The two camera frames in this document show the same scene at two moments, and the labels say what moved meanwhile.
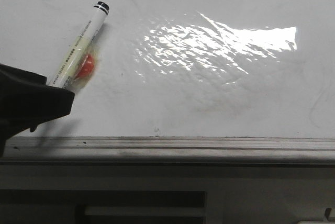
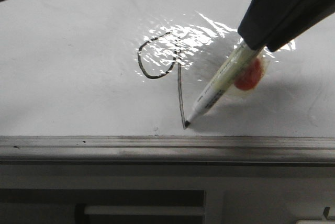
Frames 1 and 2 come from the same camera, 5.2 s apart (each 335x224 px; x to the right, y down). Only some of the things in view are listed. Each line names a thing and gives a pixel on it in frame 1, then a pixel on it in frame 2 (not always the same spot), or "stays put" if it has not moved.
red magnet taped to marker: [87, 69] → [249, 76]
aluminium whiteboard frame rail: [169, 149] stays put
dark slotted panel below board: [102, 206] stays put
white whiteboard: [247, 55] stays put
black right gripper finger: [26, 101] → [316, 4]
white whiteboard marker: [80, 46] → [222, 80]
